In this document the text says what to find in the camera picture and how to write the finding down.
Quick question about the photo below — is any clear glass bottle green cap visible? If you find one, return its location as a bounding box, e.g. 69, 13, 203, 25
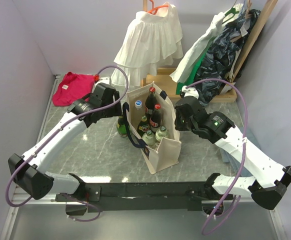
155, 125, 169, 143
142, 129, 156, 148

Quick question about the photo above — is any small cola bottle red cap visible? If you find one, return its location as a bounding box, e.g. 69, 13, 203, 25
149, 103, 163, 133

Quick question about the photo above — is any clear plastic bottle blue cap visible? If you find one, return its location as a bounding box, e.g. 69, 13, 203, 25
134, 100, 145, 119

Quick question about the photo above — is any green glass bottle gold cap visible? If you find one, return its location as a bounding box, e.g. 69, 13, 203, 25
116, 116, 128, 138

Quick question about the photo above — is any beige canvas tote bag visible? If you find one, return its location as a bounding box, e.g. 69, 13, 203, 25
122, 82, 182, 175

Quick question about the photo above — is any large cola bottle red cap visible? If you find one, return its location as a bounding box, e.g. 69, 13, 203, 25
145, 86, 158, 119

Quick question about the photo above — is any green glass bottle labelled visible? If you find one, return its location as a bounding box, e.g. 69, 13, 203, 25
137, 115, 150, 137

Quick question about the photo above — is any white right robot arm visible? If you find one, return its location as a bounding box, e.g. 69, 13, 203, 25
175, 96, 291, 210

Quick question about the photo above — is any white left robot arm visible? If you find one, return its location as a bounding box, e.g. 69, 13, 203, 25
8, 83, 122, 201

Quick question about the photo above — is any folded pink shirt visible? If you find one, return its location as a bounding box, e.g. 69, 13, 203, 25
52, 72, 96, 107

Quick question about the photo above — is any green garment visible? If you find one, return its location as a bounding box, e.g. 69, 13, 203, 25
175, 51, 207, 95

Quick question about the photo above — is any wooden clothes rack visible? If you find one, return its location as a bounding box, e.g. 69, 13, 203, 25
142, 0, 279, 103

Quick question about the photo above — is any white shirt on hanger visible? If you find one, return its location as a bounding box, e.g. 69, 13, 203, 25
169, 11, 226, 84

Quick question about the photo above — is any dark blue patterned garment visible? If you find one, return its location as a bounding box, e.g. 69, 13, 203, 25
180, 8, 261, 106

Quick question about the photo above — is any white ruffled dress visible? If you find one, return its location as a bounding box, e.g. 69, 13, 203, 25
113, 2, 183, 87

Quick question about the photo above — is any orange clothes hanger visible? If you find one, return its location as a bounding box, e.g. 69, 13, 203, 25
145, 0, 169, 15

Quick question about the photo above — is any green clothes hanger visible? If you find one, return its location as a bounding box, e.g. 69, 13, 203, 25
222, 7, 239, 24

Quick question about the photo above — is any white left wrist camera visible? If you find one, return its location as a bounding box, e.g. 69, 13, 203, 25
93, 74, 111, 85

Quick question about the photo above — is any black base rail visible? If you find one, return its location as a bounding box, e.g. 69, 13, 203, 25
55, 181, 236, 216

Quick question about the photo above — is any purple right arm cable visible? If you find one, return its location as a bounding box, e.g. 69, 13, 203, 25
184, 78, 249, 236

